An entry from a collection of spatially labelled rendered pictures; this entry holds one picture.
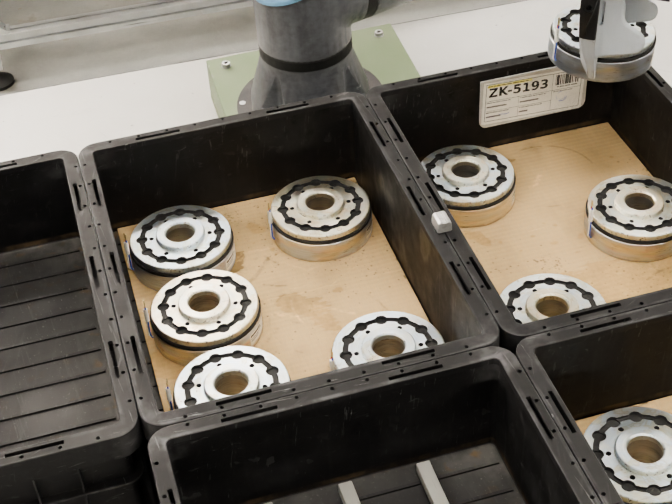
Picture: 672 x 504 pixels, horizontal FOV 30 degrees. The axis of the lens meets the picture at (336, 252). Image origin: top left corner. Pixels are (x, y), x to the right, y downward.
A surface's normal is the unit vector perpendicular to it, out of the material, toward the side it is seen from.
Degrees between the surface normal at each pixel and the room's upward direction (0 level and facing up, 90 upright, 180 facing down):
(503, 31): 0
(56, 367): 0
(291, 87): 75
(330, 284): 0
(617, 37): 83
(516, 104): 90
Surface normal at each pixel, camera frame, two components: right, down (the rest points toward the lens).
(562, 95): 0.29, 0.61
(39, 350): -0.05, -0.76
